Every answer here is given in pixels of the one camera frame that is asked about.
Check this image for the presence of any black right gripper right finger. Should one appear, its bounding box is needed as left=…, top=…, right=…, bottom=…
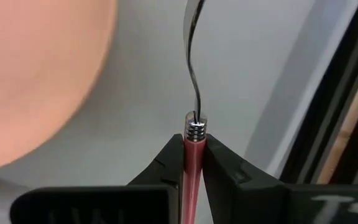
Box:
left=202, top=133, right=358, bottom=224

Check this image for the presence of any grey plastic tray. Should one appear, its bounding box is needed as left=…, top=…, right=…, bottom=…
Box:
left=0, top=0, right=358, bottom=224

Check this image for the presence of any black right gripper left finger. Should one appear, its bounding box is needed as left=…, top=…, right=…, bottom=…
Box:
left=9, top=133, right=185, bottom=224

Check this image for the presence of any pink-handled metal fork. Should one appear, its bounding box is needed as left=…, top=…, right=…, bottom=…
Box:
left=180, top=0, right=208, bottom=224

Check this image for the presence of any orange round plate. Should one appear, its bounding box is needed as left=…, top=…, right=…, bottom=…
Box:
left=0, top=0, right=119, bottom=174

